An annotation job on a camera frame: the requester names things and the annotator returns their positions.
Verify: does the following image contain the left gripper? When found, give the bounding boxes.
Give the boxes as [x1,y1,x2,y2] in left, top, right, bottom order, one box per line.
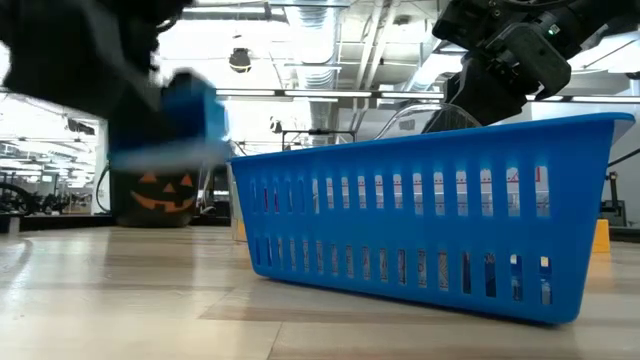
[0,0,169,151]

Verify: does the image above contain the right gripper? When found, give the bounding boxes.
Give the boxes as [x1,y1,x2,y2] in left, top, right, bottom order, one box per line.
[424,0,576,134]

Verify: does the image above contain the blue hollow building block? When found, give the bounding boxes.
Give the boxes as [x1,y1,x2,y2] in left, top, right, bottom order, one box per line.
[106,69,232,174]

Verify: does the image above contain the white round column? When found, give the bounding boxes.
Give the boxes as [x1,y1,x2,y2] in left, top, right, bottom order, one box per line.
[92,119,111,216]

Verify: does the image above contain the black pumpkin face bucket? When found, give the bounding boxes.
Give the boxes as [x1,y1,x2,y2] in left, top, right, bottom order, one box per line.
[95,162,201,230]

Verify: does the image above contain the blue slotted plastic basket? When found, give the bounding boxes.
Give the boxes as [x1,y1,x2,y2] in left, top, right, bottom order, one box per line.
[227,112,636,325]

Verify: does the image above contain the long ceiling light strip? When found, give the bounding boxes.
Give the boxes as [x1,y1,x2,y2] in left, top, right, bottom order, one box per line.
[214,84,640,104]

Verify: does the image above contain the black background stand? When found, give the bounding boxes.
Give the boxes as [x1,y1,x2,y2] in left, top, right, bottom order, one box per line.
[596,171,629,227]

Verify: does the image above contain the yellow building block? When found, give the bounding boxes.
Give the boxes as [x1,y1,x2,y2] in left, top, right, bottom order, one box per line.
[592,218,612,254]

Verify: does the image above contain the black aluminium table frame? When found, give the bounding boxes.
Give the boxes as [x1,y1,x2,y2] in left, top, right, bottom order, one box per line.
[0,213,640,245]

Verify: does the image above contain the black hanging cable reel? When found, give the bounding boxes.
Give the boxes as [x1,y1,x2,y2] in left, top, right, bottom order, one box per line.
[228,47,252,74]

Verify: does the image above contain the black background frame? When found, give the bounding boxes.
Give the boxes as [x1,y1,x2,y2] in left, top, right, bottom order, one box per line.
[280,128,357,151]

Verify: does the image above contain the round silver spiral duct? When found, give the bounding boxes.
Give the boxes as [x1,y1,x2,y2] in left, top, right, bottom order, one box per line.
[282,4,344,149]

